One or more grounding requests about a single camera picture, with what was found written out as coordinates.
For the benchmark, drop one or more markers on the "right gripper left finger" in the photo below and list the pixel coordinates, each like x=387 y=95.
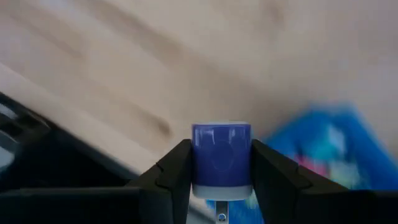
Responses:
x=169 y=186

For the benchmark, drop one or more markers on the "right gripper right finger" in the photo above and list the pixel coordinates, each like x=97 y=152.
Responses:
x=280 y=186

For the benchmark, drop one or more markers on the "purple wall charger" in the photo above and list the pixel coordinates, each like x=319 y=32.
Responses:
x=221 y=155

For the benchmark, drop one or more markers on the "blue plastic tray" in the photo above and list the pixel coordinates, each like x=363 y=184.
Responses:
x=367 y=149

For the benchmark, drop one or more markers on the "black aluminium frame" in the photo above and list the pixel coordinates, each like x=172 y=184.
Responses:
x=62 y=155

